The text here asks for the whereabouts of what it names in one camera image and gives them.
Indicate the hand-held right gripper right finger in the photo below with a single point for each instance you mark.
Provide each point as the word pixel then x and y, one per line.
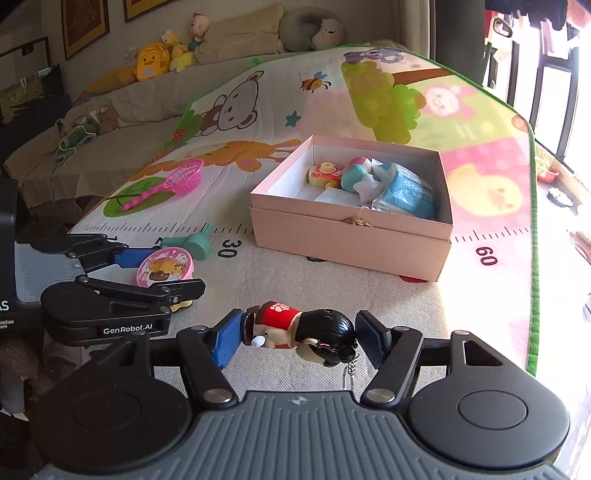
pixel 371 339

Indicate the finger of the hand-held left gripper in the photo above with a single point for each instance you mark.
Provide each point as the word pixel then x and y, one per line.
pixel 134 257
pixel 184 290

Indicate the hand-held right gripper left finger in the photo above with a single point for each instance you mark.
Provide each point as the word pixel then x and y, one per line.
pixel 228 337

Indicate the round pink yellow toy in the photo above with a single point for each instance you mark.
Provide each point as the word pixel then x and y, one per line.
pixel 166 265

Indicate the pink cardboard box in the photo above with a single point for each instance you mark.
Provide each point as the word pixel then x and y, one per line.
pixel 351 249

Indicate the white charger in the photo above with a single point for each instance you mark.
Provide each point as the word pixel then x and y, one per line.
pixel 337 197

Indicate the blue tissue packet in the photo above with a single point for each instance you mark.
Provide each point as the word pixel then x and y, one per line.
pixel 411 196

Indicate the pink teal mushroom toy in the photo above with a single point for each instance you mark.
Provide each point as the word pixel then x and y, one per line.
pixel 355 177

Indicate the pink yellow toy camera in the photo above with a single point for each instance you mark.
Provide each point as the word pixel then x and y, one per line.
pixel 323 173

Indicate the pink toy net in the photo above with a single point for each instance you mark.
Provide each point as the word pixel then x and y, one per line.
pixel 184 177

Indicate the green cloth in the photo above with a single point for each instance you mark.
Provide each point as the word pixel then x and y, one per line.
pixel 74 136

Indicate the brown plush toy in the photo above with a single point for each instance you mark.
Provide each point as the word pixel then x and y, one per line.
pixel 105 120

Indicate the beige covered sofa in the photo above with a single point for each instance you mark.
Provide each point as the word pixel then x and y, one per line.
pixel 152 106

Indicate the long yellow plush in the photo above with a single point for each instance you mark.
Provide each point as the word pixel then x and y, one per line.
pixel 111 79

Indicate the large yellow duck plush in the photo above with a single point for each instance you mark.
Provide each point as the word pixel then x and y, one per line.
pixel 150 62

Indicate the small yellow duck plush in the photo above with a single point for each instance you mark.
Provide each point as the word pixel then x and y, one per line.
pixel 178 53

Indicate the orange haired doll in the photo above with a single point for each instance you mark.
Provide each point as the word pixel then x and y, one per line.
pixel 197 30

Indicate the red pot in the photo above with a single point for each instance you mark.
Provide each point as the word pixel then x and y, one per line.
pixel 549 174

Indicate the beige pillow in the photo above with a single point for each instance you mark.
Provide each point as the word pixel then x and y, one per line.
pixel 240 34

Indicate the grey neck pillow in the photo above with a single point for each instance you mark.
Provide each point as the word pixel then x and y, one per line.
pixel 295 27

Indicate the white bear plush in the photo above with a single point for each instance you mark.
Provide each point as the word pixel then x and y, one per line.
pixel 326 32

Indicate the hanging clothes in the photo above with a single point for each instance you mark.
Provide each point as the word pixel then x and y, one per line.
pixel 540 11

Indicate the wall socket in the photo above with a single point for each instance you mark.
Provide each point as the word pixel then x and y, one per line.
pixel 131 54

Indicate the framed wall picture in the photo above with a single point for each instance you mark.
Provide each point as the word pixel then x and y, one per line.
pixel 147 8
pixel 85 27

